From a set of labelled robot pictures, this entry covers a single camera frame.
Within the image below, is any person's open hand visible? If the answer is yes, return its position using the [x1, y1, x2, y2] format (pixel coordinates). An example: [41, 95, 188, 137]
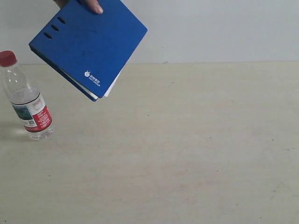
[53, 0, 104, 14]

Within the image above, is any blue ring binder notebook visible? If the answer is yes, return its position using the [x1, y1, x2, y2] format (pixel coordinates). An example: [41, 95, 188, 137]
[29, 0, 148, 101]

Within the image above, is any clear plastic water bottle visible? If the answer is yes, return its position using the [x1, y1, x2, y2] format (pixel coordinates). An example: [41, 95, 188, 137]
[0, 50, 55, 140]

